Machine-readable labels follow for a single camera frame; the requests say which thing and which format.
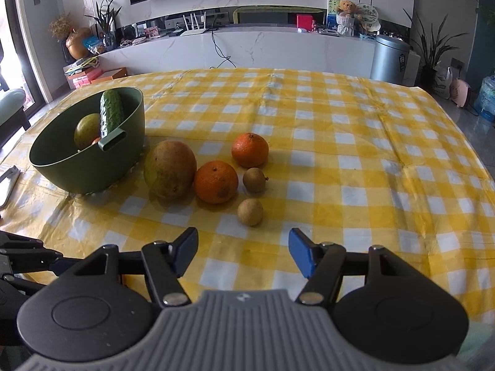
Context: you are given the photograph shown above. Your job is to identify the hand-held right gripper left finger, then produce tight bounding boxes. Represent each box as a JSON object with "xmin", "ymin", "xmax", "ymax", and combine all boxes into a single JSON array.
[{"xmin": 75, "ymin": 227, "xmax": 199, "ymax": 307}]

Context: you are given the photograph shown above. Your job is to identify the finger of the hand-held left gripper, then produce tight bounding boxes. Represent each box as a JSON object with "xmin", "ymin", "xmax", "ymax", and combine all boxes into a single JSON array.
[
  {"xmin": 0, "ymin": 248, "xmax": 84, "ymax": 278},
  {"xmin": 0, "ymin": 231, "xmax": 44, "ymax": 249}
]

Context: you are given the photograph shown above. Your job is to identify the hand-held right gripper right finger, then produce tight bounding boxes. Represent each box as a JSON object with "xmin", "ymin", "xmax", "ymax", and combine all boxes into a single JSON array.
[{"xmin": 289, "ymin": 228, "xmax": 414, "ymax": 306}]

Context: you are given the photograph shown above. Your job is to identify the brown kiwi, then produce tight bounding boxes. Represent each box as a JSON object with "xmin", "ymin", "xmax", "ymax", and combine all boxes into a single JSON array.
[
  {"xmin": 237, "ymin": 198, "xmax": 264, "ymax": 227},
  {"xmin": 242, "ymin": 167, "xmax": 268, "ymax": 194}
]

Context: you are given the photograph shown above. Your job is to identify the orange mandarin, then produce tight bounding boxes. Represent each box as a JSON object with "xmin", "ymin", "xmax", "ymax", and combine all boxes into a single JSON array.
[
  {"xmin": 194, "ymin": 160, "xmax": 239, "ymax": 205},
  {"xmin": 231, "ymin": 132, "xmax": 269, "ymax": 168}
]

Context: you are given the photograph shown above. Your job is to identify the brown speckled pear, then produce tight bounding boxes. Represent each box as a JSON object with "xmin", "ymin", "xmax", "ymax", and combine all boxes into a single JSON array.
[{"xmin": 143, "ymin": 140, "xmax": 198, "ymax": 202}]

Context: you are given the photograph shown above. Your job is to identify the green colander bowl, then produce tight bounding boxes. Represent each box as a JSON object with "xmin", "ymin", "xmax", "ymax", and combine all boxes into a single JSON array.
[{"xmin": 29, "ymin": 86, "xmax": 145, "ymax": 195}]

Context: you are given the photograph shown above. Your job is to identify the green yellow pear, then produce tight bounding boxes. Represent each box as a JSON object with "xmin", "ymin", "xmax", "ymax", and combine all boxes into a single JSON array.
[{"xmin": 73, "ymin": 113, "xmax": 102, "ymax": 150}]

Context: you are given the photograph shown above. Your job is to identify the green cucumber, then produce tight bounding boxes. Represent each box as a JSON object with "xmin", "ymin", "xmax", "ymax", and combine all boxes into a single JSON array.
[{"xmin": 100, "ymin": 89, "xmax": 123, "ymax": 137}]

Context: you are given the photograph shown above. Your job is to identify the light green cushioned chair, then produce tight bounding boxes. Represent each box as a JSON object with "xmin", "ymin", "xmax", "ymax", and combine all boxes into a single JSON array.
[{"xmin": 0, "ymin": 88, "xmax": 32, "ymax": 147}]

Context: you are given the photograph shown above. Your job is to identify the yellow checked tablecloth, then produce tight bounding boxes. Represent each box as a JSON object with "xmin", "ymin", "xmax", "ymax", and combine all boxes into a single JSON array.
[{"xmin": 0, "ymin": 67, "xmax": 495, "ymax": 329}]

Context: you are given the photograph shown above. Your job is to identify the pink boxes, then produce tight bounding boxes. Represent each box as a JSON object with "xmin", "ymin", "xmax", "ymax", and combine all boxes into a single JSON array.
[{"xmin": 66, "ymin": 67, "xmax": 105, "ymax": 90}]

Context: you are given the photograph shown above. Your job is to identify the yellow green paper stack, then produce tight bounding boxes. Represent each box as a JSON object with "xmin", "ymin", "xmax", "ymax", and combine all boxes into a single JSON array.
[{"xmin": 64, "ymin": 56, "xmax": 101, "ymax": 78}]

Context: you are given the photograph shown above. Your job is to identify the orange cardboard box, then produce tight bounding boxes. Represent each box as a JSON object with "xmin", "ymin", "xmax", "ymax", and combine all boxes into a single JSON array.
[{"xmin": 91, "ymin": 67, "xmax": 129, "ymax": 85}]

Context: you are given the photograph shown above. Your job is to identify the white marble tv console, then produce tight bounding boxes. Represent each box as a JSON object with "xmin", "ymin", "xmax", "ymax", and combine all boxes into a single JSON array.
[{"xmin": 97, "ymin": 6, "xmax": 381, "ymax": 82}]

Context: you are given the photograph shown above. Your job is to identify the gold vase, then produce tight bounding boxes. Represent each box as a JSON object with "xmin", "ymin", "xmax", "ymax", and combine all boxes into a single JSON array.
[{"xmin": 67, "ymin": 27, "xmax": 93, "ymax": 60}]

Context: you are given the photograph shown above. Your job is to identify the silver trash can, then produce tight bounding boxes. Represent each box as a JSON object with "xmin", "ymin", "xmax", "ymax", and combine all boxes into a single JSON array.
[{"xmin": 369, "ymin": 34, "xmax": 411, "ymax": 85}]

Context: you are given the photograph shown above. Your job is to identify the glass balcony door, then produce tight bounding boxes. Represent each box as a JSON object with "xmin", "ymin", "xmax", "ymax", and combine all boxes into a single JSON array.
[{"xmin": 0, "ymin": 0, "xmax": 43, "ymax": 105}]

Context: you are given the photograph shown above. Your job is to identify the potted snake plant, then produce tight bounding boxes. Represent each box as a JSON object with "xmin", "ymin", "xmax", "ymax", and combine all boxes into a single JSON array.
[{"xmin": 402, "ymin": 8, "xmax": 470, "ymax": 91}]

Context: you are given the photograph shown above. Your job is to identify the plant in glass vase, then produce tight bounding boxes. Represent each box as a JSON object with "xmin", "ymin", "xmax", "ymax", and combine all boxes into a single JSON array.
[{"xmin": 84, "ymin": 0, "xmax": 123, "ymax": 53}]

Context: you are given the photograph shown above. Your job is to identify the white router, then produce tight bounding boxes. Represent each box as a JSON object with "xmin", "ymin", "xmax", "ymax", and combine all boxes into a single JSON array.
[{"xmin": 180, "ymin": 11, "xmax": 218, "ymax": 37}]

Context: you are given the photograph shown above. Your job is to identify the dried flowers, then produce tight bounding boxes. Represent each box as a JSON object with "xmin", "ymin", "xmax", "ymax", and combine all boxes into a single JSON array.
[{"xmin": 48, "ymin": 12, "xmax": 75, "ymax": 41}]

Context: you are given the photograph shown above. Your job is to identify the white plastic bag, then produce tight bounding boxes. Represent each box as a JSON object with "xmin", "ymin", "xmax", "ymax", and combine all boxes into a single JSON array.
[{"xmin": 433, "ymin": 66, "xmax": 453, "ymax": 99}]

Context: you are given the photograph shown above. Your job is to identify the small pink fan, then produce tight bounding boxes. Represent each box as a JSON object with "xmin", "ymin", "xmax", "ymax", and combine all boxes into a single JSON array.
[{"xmin": 449, "ymin": 78, "xmax": 477, "ymax": 108}]

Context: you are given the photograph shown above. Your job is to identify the red box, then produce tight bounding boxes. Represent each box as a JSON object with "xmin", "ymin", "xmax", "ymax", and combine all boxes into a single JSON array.
[{"xmin": 296, "ymin": 13, "xmax": 316, "ymax": 32}]

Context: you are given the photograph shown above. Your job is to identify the blue water jug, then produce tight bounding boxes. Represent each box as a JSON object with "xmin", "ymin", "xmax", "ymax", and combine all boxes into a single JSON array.
[{"xmin": 474, "ymin": 71, "xmax": 495, "ymax": 121}]

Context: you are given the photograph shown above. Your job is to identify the standing picture card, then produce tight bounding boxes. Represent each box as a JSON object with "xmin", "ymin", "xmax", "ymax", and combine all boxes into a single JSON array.
[{"xmin": 327, "ymin": 0, "xmax": 343, "ymax": 29}]

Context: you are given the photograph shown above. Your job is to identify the round hand fan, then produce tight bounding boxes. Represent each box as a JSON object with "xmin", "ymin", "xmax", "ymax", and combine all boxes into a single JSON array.
[{"xmin": 354, "ymin": 2, "xmax": 381, "ymax": 33}]

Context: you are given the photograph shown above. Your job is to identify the teddy bear in basket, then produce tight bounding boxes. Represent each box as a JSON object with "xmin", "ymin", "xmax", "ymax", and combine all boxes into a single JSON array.
[{"xmin": 336, "ymin": 0, "xmax": 357, "ymax": 37}]

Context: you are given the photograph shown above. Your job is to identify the black cable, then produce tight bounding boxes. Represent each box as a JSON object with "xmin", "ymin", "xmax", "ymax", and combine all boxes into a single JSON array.
[{"xmin": 211, "ymin": 31, "xmax": 236, "ymax": 69}]

